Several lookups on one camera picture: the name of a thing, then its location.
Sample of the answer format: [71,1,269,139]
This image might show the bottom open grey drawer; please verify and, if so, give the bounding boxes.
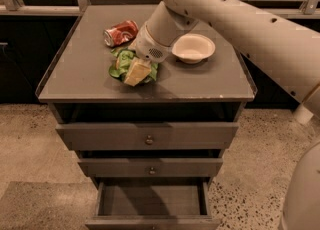
[86,178,221,230]

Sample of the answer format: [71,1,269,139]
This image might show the drawer knob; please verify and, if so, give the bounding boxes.
[145,135,154,145]
[149,167,156,175]

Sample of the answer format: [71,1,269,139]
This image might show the middle grey drawer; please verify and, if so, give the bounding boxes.
[79,158,223,178]

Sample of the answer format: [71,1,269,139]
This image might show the white cylindrical post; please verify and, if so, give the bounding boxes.
[293,104,314,125]

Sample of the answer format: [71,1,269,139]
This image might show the crushed red soda can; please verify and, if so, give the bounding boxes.
[103,20,139,47]

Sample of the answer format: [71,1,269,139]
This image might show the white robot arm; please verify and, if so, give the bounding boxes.
[135,0,320,230]

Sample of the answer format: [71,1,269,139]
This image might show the green jalapeno chip bag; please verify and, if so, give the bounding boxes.
[109,47,158,84]

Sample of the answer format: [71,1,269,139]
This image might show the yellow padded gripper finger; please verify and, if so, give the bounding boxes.
[124,57,151,86]

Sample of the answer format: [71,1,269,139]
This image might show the middle drawer knob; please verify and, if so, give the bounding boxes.
[149,167,156,175]

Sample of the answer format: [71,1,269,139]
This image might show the top drawer knob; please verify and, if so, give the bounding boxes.
[145,135,154,145]

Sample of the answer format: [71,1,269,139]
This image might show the top grey drawer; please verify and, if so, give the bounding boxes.
[56,122,239,151]

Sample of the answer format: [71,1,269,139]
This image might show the grey drawer cabinet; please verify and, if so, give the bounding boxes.
[34,3,258,230]

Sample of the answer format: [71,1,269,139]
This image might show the dark background cabinets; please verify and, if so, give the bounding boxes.
[0,7,320,104]

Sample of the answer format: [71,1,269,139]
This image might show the white paper bowl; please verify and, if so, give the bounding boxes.
[172,34,216,64]

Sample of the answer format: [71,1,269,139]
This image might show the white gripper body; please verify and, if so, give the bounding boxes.
[130,23,170,63]

